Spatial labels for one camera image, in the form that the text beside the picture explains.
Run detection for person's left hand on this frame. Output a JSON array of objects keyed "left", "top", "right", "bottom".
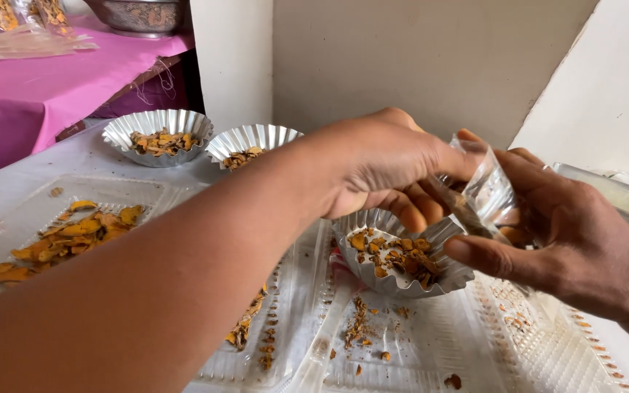
[{"left": 313, "top": 107, "right": 482, "bottom": 234}]

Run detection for person's right hand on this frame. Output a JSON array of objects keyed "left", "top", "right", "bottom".
[{"left": 443, "top": 128, "right": 629, "bottom": 326}]

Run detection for small clear plastic pouch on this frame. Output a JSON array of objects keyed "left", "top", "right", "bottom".
[{"left": 434, "top": 135, "right": 536, "bottom": 247}]

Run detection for dried turmeric slices in cup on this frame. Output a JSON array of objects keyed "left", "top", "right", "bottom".
[
  {"left": 222, "top": 146, "right": 266, "bottom": 171},
  {"left": 129, "top": 128, "right": 202, "bottom": 158},
  {"left": 347, "top": 227, "right": 442, "bottom": 289}
]

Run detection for fluted foil cup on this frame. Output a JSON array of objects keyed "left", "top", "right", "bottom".
[
  {"left": 102, "top": 108, "right": 215, "bottom": 168},
  {"left": 205, "top": 124, "right": 305, "bottom": 171},
  {"left": 331, "top": 208, "right": 476, "bottom": 299}
]

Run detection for scattered turmeric crumbs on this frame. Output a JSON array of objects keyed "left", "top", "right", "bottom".
[{"left": 328, "top": 296, "right": 411, "bottom": 377}]

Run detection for hinged clear plastic container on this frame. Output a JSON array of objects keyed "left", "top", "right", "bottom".
[{"left": 182, "top": 217, "right": 629, "bottom": 393}]

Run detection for strip of turmeric crumbs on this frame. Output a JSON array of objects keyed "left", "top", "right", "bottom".
[{"left": 224, "top": 283, "right": 269, "bottom": 352}]

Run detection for metal mesh strainer bowl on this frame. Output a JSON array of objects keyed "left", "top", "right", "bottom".
[{"left": 83, "top": 0, "right": 190, "bottom": 39}]

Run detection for large heap of turmeric slices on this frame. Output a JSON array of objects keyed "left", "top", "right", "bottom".
[{"left": 0, "top": 200, "right": 146, "bottom": 288}]

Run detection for table with pink cloth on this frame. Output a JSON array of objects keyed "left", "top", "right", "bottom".
[{"left": 0, "top": 14, "right": 196, "bottom": 185}]

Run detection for stack of empty clear pouches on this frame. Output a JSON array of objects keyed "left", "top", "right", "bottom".
[{"left": 0, "top": 24, "right": 100, "bottom": 62}]

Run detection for flat clear plastic tray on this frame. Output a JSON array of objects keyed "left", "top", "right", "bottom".
[{"left": 0, "top": 174, "right": 211, "bottom": 312}]

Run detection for row of filled turmeric packets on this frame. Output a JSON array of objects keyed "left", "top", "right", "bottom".
[{"left": 0, "top": 0, "right": 76, "bottom": 38}]

